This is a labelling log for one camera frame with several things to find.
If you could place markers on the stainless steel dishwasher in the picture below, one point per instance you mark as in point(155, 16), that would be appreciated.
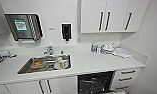
point(94, 83)

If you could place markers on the blue label bottle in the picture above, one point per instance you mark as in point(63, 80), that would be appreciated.
point(93, 47)

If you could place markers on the small clear bottle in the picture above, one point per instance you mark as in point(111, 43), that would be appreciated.
point(98, 49)

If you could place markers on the black soap dispenser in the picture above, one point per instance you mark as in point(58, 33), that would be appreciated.
point(66, 30)

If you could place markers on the white cup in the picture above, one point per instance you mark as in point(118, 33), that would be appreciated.
point(62, 62)

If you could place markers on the chrome faucet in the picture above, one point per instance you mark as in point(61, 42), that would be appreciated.
point(49, 50)

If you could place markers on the stack of white cups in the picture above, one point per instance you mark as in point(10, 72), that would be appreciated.
point(108, 49)

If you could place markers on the dishes on counter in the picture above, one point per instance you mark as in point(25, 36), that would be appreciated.
point(122, 53)

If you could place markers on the stainless steel sink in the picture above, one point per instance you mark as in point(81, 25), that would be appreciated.
point(25, 69)

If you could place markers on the white under-sink cabinet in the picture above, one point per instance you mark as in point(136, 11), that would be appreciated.
point(37, 87)

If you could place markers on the white drawer unit narrow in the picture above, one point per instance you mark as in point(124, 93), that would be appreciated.
point(125, 80)

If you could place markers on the steel paper towel dispenser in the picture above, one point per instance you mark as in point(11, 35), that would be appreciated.
point(22, 26)

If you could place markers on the dish rack with dishes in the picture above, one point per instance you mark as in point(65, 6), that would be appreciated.
point(2, 57)

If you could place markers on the white wall outlet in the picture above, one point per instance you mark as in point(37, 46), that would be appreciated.
point(79, 38)

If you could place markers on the small wall label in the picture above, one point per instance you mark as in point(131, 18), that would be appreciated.
point(51, 28)

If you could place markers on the white wall cabinet three doors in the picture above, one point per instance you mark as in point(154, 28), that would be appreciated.
point(110, 15)

